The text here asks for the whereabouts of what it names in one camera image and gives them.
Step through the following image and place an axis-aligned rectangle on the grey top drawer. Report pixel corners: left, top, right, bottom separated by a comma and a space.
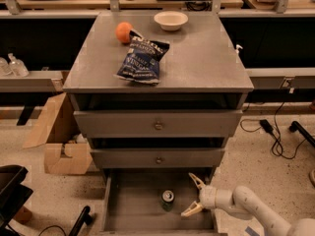
74, 110, 242, 138

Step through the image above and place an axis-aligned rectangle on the black office chair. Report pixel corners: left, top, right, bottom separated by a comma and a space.
0, 165, 32, 236

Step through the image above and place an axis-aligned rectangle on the blue chip bag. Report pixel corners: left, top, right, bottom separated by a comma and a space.
116, 29, 170, 85

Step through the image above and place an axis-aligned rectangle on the black power cable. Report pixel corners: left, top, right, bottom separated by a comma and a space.
239, 101, 308, 160

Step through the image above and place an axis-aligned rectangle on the blue floor tape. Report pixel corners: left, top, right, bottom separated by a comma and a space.
245, 226, 260, 236

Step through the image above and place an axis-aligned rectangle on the black chair leg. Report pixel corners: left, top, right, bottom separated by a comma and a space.
289, 121, 315, 148

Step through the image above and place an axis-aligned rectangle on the brown cardboard box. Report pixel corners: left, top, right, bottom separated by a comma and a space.
23, 92, 92, 175

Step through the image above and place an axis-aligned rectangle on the orange fruit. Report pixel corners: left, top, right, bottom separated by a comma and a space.
115, 22, 133, 43

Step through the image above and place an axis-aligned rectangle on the green soda can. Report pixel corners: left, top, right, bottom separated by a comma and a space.
160, 190, 175, 211

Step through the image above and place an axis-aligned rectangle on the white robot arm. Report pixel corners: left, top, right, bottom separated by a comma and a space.
181, 173, 315, 236

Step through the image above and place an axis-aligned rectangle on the grey middle drawer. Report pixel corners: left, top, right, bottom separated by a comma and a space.
91, 147, 224, 168

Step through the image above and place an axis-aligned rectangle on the white pump dispenser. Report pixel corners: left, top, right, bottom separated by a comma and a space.
235, 44, 243, 54

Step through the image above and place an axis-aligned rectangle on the grey open bottom drawer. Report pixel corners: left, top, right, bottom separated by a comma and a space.
101, 168, 227, 236

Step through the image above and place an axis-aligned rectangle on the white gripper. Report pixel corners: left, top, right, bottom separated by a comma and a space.
181, 172, 226, 217

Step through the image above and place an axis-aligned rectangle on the grey drawer cabinet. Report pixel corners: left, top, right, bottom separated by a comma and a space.
62, 10, 255, 236

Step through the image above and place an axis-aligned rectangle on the white paper bowl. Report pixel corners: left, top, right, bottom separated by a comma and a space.
154, 11, 188, 31

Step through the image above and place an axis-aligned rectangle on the clear plastic bottle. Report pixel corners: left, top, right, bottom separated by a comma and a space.
8, 53, 29, 77

